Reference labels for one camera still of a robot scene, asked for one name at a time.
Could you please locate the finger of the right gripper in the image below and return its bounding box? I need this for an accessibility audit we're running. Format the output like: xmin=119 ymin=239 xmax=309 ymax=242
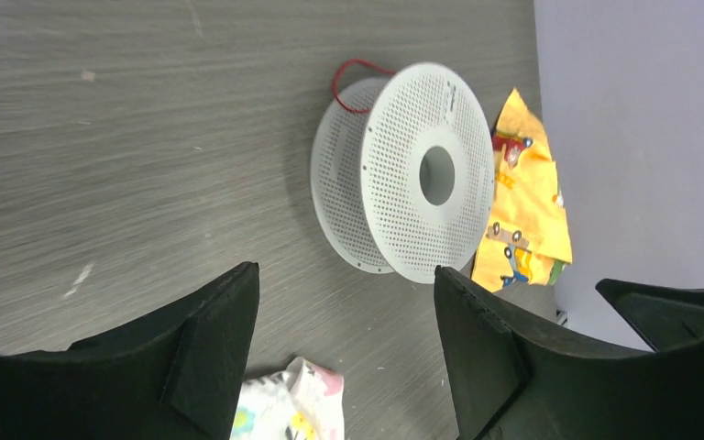
xmin=596 ymin=279 xmax=704 ymax=351

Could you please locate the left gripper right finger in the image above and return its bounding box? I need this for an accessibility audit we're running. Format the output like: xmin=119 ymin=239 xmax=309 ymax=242
xmin=434 ymin=267 xmax=704 ymax=439

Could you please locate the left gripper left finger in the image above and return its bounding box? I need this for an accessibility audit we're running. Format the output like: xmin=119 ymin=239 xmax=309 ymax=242
xmin=0 ymin=262 xmax=259 ymax=439

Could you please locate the grey plastic spool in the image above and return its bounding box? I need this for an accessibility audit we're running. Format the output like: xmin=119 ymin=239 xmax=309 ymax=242
xmin=309 ymin=62 xmax=495 ymax=284

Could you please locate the red wire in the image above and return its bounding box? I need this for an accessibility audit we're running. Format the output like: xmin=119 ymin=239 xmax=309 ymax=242
xmin=332 ymin=58 xmax=397 ymax=116

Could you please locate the white patterned cloth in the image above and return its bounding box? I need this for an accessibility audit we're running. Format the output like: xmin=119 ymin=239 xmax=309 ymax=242
xmin=230 ymin=357 xmax=345 ymax=440

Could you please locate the yellow patterned cloth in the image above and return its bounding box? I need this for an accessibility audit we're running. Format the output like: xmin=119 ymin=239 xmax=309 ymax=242
xmin=471 ymin=89 xmax=573 ymax=292

